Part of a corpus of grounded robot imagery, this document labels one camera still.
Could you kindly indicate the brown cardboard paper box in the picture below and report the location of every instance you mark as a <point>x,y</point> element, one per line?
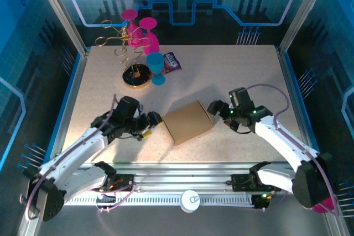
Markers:
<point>188,122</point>

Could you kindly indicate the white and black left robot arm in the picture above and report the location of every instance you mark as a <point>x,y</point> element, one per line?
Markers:
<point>72,150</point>

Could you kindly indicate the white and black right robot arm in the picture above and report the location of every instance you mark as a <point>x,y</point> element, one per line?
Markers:
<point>282,142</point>

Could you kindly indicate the blue plastic goblet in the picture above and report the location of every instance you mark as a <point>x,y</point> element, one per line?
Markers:
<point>155,63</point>

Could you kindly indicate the purple candy bag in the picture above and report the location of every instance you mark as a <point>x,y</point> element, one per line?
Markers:
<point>172,63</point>

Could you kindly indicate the pink plastic goblet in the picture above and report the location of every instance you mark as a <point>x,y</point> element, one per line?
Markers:
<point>135,39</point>
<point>151,45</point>

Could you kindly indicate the white cup with pink lid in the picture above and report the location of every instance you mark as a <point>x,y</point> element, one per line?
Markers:
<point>322,208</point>

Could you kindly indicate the aluminium frame rail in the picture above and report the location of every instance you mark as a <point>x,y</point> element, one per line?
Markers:
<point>179,172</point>

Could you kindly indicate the aluminium frame post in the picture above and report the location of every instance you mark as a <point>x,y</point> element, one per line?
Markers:
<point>61,12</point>
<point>304,12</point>

